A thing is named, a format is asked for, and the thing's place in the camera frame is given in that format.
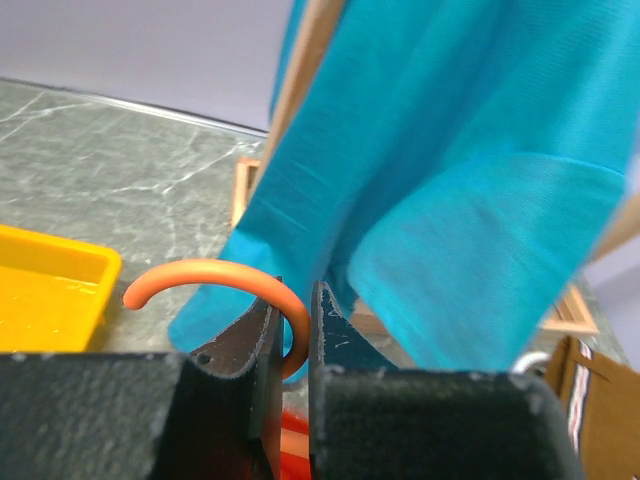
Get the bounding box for yellow plastic tray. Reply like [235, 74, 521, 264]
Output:
[1, 225, 122, 353]

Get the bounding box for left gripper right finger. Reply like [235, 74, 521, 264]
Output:
[309, 282, 584, 479]

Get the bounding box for brown shorts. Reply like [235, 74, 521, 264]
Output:
[544, 336, 640, 479]

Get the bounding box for orange t shirt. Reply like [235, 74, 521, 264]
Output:
[280, 410, 312, 480]

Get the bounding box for wooden clothes rack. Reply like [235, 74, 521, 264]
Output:
[229, 0, 640, 336]

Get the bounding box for orange plastic hanger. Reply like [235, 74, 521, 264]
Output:
[122, 258, 314, 480]

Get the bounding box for white plastic basket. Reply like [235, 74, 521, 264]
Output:
[510, 351, 551, 375]

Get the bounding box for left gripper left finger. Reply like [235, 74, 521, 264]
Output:
[1, 299, 284, 479]

